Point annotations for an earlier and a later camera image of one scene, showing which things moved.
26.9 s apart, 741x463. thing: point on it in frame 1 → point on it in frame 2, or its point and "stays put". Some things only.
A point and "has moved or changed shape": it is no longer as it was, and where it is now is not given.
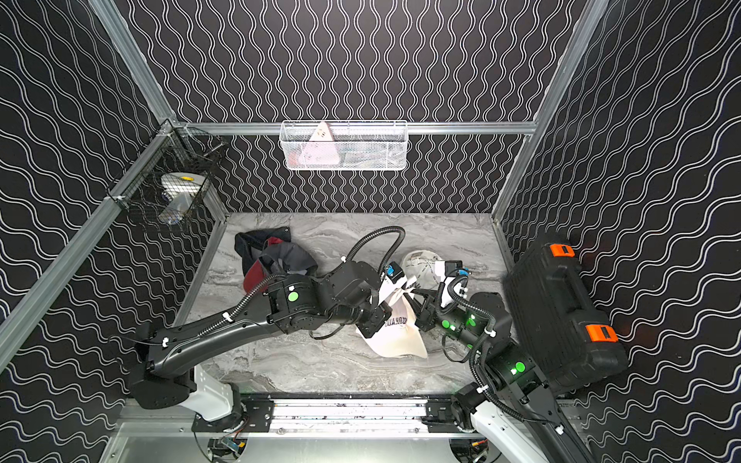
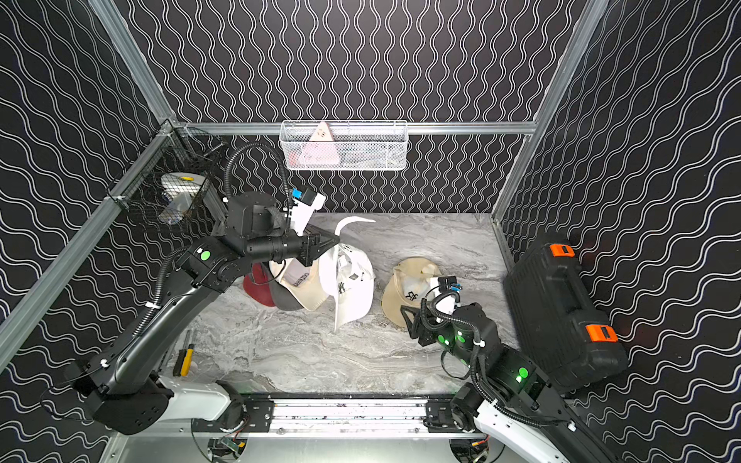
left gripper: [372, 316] → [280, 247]
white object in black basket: [178, 189] stays put
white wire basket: [343, 146] stays put
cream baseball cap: [399, 335] has moved or changed shape
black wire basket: [169, 177] stays put
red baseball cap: [256, 275] stays put
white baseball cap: [421, 264] has moved or changed shape
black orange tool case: [545, 288] stays put
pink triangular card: [320, 149] stays put
